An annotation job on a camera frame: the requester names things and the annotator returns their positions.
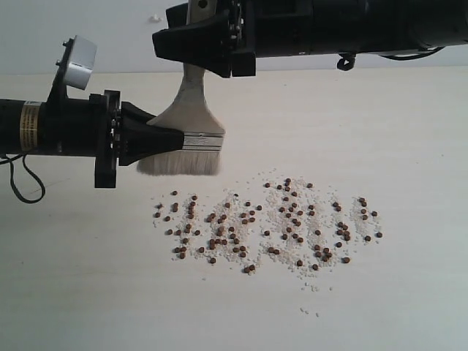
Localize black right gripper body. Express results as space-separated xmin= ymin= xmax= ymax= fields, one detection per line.
xmin=230 ymin=1 xmax=313 ymax=77

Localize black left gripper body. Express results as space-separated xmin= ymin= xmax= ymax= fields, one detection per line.
xmin=88 ymin=90 xmax=121 ymax=189

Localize wide white-bristle paint brush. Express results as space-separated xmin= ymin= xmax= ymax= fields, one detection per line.
xmin=137 ymin=1 xmax=225 ymax=176

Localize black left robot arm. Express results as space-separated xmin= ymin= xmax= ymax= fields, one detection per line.
xmin=1 ymin=90 xmax=184 ymax=189

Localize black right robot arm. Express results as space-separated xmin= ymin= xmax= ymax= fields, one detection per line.
xmin=152 ymin=1 xmax=467 ymax=78

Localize scattered brown pellets and rice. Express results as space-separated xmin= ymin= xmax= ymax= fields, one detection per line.
xmin=153 ymin=174 xmax=388 ymax=313

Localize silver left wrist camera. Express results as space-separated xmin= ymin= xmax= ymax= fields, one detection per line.
xmin=64 ymin=35 xmax=97 ymax=90

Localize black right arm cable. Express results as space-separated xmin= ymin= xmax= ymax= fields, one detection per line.
xmin=336 ymin=45 xmax=447 ymax=71

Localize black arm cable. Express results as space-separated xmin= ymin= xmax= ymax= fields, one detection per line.
xmin=0 ymin=153 xmax=47 ymax=203
xmin=336 ymin=45 xmax=447 ymax=71

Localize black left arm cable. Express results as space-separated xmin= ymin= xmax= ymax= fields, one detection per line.
xmin=0 ymin=153 xmax=47 ymax=203

